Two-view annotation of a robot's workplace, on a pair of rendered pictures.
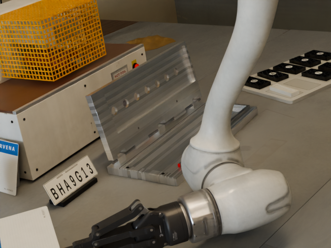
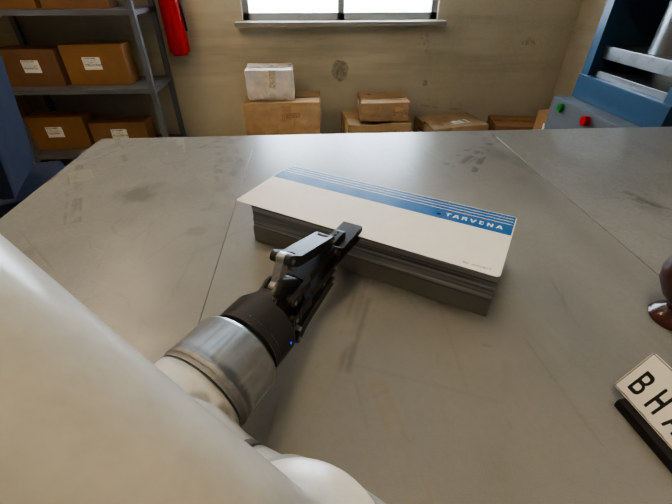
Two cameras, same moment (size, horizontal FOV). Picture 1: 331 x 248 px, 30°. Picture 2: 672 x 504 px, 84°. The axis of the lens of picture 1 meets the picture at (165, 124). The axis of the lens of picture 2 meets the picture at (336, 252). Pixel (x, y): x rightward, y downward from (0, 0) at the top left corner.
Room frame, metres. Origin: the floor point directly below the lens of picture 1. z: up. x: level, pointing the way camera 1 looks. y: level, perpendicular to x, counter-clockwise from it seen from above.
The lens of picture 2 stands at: (1.20, -0.12, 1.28)
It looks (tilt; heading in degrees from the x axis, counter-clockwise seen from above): 36 degrees down; 133
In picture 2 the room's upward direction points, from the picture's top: straight up
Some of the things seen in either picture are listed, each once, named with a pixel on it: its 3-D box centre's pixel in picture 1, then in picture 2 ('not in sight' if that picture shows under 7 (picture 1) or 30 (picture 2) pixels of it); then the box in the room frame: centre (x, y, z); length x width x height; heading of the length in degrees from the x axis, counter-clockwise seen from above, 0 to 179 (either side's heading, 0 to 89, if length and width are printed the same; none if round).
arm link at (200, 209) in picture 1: (196, 216); (223, 368); (0.98, -0.03, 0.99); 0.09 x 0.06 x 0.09; 15
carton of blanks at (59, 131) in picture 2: not in sight; (63, 129); (-2.42, 0.59, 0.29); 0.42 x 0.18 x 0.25; 50
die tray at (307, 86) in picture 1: (303, 74); not in sight; (1.88, -0.47, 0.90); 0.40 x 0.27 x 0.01; 123
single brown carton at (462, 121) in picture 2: not in sight; (447, 137); (-0.27, 2.86, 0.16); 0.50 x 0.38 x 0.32; 57
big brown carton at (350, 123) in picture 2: not in sight; (374, 136); (-0.71, 2.41, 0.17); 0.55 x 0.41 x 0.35; 47
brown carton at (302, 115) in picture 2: not in sight; (284, 112); (-1.23, 1.88, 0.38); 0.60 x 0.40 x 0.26; 47
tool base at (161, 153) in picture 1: (186, 136); not in sight; (1.51, -0.05, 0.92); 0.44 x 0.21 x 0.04; 144
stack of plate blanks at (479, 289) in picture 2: not in sight; (374, 229); (0.89, 0.31, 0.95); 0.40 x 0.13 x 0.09; 15
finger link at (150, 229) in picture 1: (121, 232); (305, 270); (0.94, 0.11, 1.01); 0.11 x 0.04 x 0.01; 105
